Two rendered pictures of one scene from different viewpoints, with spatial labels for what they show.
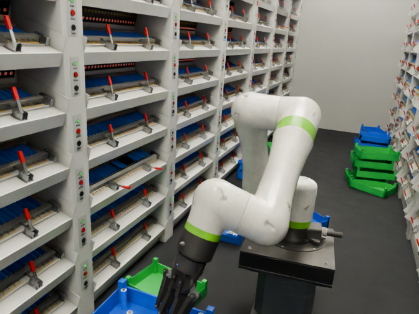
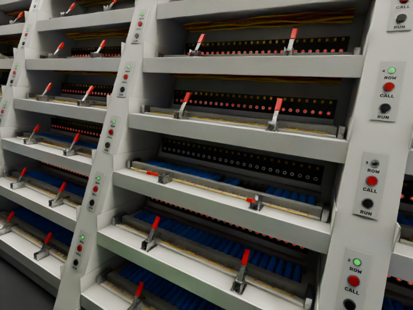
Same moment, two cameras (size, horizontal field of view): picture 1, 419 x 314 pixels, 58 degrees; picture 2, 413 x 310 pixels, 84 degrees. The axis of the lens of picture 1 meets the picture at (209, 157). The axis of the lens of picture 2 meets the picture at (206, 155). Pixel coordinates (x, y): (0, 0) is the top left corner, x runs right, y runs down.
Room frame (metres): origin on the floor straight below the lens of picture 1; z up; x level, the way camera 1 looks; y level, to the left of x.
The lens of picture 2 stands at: (1.60, -0.26, 0.53)
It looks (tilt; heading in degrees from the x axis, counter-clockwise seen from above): 4 degrees up; 95
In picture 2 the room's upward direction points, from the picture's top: 13 degrees clockwise
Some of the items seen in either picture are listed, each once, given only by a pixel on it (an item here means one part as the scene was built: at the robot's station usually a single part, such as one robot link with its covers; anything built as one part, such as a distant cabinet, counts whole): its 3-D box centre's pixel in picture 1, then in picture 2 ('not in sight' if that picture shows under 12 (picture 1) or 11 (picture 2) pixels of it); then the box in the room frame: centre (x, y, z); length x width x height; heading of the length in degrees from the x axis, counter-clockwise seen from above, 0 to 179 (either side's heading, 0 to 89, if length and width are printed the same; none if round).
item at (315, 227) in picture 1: (308, 231); not in sight; (1.36, -0.41, 0.38); 0.26 x 0.15 x 0.06; 77
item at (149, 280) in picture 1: (166, 286); not in sight; (1.41, 0.15, 0.04); 0.30 x 0.20 x 0.08; 58
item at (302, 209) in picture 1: (294, 199); not in sight; (1.38, -0.35, 0.50); 0.16 x 0.13 x 0.19; 69
